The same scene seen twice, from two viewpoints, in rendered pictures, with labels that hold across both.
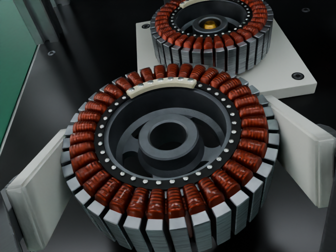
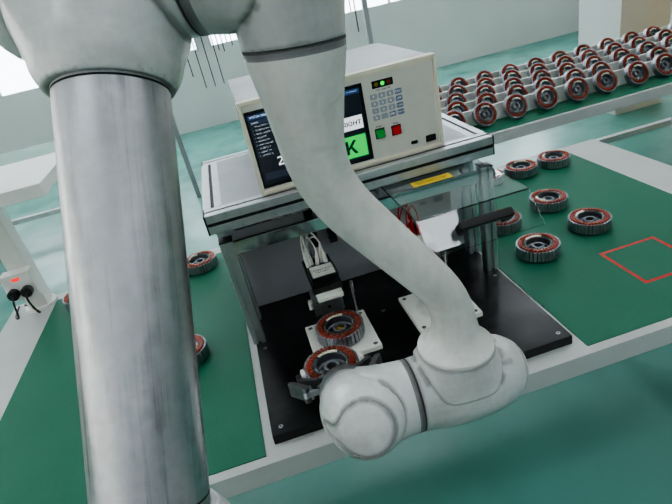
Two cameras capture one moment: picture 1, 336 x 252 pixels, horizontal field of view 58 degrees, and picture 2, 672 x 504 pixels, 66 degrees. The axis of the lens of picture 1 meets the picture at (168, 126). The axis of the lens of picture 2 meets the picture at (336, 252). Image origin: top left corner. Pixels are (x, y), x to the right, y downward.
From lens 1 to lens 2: 0.89 m
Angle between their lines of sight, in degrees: 21
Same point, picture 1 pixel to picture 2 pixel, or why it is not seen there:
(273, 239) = not seen: hidden behind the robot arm
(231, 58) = (349, 340)
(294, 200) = not seen: hidden behind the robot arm
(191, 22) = (331, 325)
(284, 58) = (371, 336)
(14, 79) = (246, 364)
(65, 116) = (285, 373)
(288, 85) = (371, 346)
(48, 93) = (273, 366)
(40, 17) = (258, 331)
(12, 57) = (238, 353)
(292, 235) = not seen: hidden behind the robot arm
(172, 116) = (331, 360)
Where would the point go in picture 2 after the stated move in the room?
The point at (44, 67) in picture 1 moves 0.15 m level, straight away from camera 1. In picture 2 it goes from (265, 355) to (234, 331)
